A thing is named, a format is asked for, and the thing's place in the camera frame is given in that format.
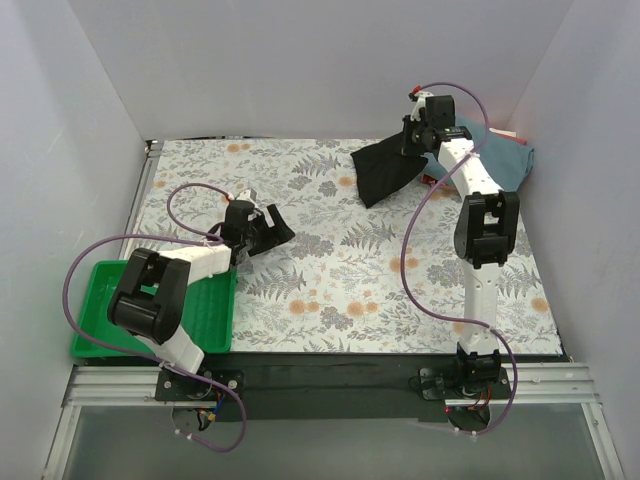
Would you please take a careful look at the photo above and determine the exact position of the black t shirt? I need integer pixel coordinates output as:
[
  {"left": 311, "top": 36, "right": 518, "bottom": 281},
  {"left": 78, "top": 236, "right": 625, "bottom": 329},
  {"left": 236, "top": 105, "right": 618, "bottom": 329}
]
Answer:
[{"left": 351, "top": 133, "right": 428, "bottom": 208}]

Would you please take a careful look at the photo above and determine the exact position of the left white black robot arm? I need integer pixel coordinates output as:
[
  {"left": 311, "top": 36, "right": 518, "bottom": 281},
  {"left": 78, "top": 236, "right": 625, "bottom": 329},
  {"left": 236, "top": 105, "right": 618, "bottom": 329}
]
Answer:
[{"left": 107, "top": 198, "right": 295, "bottom": 400}]

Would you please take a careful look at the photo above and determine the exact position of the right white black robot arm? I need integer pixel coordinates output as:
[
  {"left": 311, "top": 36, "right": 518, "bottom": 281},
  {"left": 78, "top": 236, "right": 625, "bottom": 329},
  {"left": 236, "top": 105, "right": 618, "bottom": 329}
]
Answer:
[{"left": 401, "top": 88, "right": 520, "bottom": 399}]

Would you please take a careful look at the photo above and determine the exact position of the folded red t shirt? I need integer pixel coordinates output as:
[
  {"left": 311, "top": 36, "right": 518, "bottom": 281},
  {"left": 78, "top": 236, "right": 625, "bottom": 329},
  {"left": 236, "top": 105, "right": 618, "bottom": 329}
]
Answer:
[{"left": 421, "top": 127, "right": 529, "bottom": 189}]

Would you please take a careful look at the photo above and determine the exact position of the folded teal t shirt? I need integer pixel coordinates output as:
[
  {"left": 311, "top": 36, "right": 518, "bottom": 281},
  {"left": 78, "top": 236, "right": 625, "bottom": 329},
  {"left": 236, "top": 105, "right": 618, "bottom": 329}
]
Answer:
[{"left": 424, "top": 117, "right": 535, "bottom": 194}]

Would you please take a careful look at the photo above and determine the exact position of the green plastic tray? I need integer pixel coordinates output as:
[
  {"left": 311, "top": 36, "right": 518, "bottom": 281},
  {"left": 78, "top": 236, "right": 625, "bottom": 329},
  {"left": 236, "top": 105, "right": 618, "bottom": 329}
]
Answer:
[{"left": 71, "top": 260, "right": 236, "bottom": 358}]

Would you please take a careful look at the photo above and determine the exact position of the floral patterned table mat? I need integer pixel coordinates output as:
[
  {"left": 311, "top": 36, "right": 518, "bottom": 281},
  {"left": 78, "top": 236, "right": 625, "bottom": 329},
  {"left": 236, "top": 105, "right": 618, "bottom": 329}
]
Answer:
[{"left": 130, "top": 137, "right": 557, "bottom": 354}]

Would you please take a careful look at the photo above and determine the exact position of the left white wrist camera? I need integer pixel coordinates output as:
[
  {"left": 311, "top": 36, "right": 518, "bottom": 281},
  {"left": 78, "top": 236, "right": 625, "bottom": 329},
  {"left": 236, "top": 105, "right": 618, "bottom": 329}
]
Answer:
[{"left": 235, "top": 188, "right": 257, "bottom": 205}]

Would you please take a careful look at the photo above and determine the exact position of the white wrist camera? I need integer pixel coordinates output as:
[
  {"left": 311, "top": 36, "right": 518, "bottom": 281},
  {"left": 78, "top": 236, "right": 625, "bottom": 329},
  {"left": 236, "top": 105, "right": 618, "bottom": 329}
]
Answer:
[
  {"left": 235, "top": 188, "right": 257, "bottom": 205},
  {"left": 409, "top": 89, "right": 433, "bottom": 122}
]

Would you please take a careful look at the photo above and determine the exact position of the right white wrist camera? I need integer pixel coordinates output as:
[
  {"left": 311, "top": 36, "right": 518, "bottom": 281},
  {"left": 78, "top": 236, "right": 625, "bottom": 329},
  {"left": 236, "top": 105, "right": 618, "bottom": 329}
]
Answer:
[{"left": 409, "top": 89, "right": 433, "bottom": 122}]

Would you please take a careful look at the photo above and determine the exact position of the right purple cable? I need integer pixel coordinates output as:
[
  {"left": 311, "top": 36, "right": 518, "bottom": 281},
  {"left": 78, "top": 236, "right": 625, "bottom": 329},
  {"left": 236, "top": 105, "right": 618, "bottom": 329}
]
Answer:
[{"left": 401, "top": 81, "right": 519, "bottom": 435}]

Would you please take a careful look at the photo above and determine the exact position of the purple cable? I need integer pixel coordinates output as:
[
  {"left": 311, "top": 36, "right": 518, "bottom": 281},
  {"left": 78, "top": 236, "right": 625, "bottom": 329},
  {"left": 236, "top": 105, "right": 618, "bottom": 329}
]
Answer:
[
  {"left": 62, "top": 182, "right": 247, "bottom": 453},
  {"left": 401, "top": 81, "right": 519, "bottom": 435}
]

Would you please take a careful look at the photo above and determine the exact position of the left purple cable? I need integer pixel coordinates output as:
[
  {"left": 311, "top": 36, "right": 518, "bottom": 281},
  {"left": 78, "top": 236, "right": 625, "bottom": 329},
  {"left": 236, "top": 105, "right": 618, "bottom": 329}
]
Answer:
[{"left": 62, "top": 182, "right": 247, "bottom": 453}]

